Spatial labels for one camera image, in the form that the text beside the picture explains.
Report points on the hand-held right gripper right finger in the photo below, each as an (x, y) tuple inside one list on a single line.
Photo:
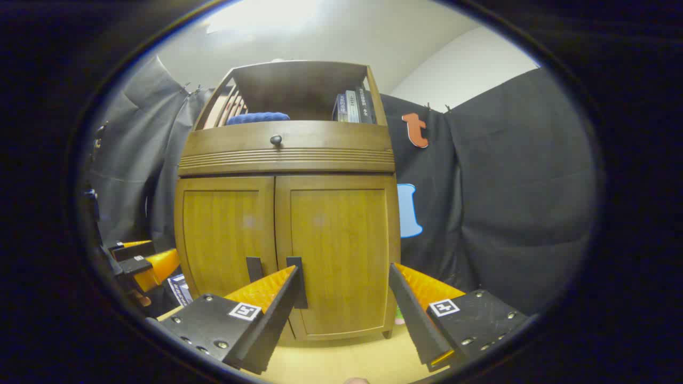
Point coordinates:
[(416, 320)]

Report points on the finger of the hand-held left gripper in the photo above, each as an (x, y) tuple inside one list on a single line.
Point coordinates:
[(133, 252), (155, 269)]

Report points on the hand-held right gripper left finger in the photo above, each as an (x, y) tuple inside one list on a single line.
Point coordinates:
[(261, 333)]

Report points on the wooden shoe cabinet door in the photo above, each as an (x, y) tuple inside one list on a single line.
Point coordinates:
[(224, 229), (341, 240)]

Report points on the wooden double-door shoe cabinet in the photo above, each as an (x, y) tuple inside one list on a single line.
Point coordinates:
[(288, 162)]

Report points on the pink and green plush toy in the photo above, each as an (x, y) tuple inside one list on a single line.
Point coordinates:
[(399, 316)]

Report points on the black round drawer knob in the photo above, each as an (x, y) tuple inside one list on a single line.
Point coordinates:
[(276, 140)]

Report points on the blue folded towel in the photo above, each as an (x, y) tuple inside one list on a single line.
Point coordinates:
[(256, 118)]

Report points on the wooden drawer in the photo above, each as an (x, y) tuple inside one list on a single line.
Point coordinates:
[(331, 137)]

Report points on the grey book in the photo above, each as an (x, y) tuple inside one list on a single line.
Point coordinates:
[(352, 106)]

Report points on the dark blue book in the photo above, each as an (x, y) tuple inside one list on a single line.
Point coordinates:
[(339, 109)]

